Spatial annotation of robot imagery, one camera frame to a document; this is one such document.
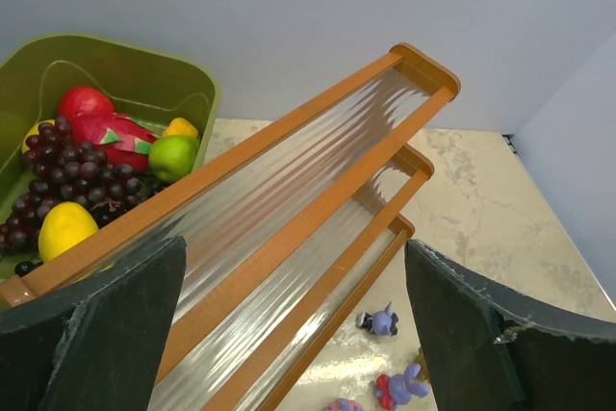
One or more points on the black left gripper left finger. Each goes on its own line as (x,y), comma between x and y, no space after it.
(96,344)

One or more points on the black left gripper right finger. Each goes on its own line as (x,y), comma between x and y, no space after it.
(490,347)

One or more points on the purple bunny red bow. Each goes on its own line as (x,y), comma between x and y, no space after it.
(391,391)

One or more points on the purple figure pink donut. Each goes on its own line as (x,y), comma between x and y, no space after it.
(343,404)

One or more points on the orange three-tier ribbed shelf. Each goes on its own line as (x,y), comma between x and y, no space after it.
(309,210)

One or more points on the brown round toy figure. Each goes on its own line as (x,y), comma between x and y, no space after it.
(423,375)

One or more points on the purple figure dark wings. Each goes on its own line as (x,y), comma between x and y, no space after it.
(381,323)

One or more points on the yellow plastic lemon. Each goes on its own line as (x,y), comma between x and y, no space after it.
(64,226)

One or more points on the dark purple grape bunch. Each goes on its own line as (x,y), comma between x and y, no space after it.
(64,170)

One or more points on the green plastic lime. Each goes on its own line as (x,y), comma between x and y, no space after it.
(172,158)

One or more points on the red dragon fruit toy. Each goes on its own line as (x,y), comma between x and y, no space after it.
(93,118)

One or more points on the small orange fruit toy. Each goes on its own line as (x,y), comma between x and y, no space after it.
(179,126)

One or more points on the green plastic bin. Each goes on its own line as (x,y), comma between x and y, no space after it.
(153,89)

